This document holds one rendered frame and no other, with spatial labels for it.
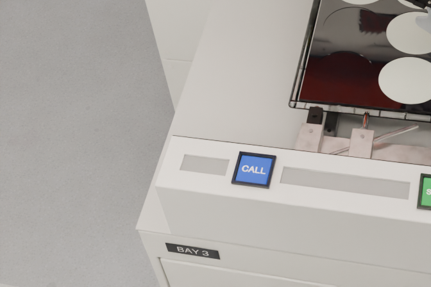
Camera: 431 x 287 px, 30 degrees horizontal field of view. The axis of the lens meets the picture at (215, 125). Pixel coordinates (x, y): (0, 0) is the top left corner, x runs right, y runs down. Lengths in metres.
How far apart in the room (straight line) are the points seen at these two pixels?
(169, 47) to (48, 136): 0.78
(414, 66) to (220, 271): 0.47
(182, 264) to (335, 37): 0.47
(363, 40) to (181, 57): 0.64
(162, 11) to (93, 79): 0.89
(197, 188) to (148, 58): 1.55
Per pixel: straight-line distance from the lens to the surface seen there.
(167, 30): 1.87
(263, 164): 1.17
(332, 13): 1.46
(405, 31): 1.42
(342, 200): 1.13
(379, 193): 1.15
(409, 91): 1.33
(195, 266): 1.37
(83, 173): 2.45
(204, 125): 1.41
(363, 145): 1.25
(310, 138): 1.26
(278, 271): 1.32
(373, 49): 1.39
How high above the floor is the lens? 1.92
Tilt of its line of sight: 51 degrees down
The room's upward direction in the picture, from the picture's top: 12 degrees counter-clockwise
